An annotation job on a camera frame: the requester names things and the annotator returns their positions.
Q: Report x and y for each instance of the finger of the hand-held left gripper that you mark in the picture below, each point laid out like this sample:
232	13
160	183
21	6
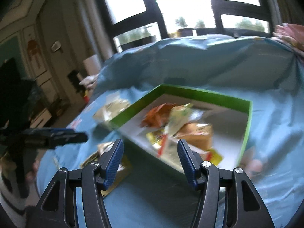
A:
53	131
68	139

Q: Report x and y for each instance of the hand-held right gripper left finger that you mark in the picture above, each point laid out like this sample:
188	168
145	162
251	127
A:
114	163

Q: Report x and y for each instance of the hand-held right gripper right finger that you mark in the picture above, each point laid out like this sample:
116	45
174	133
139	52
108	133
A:
187	163

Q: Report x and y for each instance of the gold snack packet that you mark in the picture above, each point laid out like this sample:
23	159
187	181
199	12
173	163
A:
95	158

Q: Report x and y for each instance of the tan snack packet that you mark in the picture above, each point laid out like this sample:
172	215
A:
197	136

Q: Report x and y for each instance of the red white snack packet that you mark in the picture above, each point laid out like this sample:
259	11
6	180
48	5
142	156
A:
165	144

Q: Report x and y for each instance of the cream snack packet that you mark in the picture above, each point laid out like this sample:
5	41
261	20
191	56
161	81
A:
180	118

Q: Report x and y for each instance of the green cardboard box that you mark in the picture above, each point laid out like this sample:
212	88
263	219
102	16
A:
140	114

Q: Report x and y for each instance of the orange snack packet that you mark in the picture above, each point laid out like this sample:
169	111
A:
156	115

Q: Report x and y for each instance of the person's left hand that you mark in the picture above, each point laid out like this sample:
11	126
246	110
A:
32	174

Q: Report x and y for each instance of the yellow purple snack packet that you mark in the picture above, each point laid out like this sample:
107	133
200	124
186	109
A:
215	157

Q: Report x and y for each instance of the cream tissue pack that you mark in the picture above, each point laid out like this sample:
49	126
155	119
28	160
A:
111	109

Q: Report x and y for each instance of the dark bulky object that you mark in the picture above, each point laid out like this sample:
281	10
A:
14	92

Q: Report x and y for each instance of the white cloth heap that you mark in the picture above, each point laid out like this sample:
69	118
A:
89	80

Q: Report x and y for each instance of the cream wardrobe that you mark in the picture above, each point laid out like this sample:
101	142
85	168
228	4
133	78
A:
35	59

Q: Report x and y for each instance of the white cylindrical bin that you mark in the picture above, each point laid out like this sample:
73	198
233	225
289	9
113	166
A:
91	64

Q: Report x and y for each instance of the blue floral bedsheet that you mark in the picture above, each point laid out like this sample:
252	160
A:
190	59

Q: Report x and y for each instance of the dark planter box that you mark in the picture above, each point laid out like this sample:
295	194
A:
136	43

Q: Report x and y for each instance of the potted plant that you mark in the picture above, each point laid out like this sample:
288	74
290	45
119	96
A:
184	27

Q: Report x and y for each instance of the pile of pink clothes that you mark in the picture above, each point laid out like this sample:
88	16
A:
291	36

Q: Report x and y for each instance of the orange wall sticker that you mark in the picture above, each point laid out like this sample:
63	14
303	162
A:
33	52

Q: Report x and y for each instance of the white wall switch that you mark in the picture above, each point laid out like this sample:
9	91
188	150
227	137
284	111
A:
56	46

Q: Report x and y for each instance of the black window frame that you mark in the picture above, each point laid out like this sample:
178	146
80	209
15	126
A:
156	7

